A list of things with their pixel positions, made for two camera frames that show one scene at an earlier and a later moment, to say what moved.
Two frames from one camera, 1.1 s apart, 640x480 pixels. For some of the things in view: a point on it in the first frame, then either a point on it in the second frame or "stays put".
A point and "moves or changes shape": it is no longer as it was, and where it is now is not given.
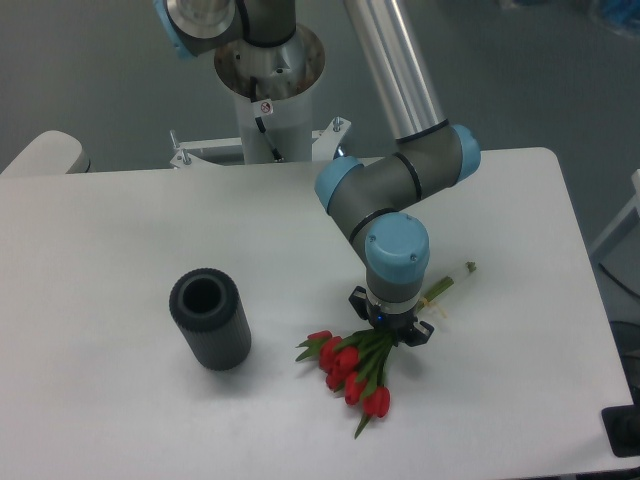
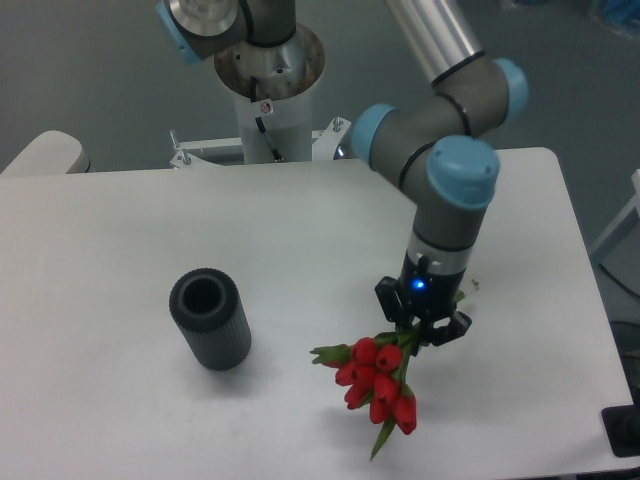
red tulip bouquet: x=354 y=363 moves or changes shape
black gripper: x=403 y=325 → x=426 y=295
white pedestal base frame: x=325 y=145 stays put
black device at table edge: x=622 y=427 stays put
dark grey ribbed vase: x=207 y=306 stays put
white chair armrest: x=52 y=152 stays put
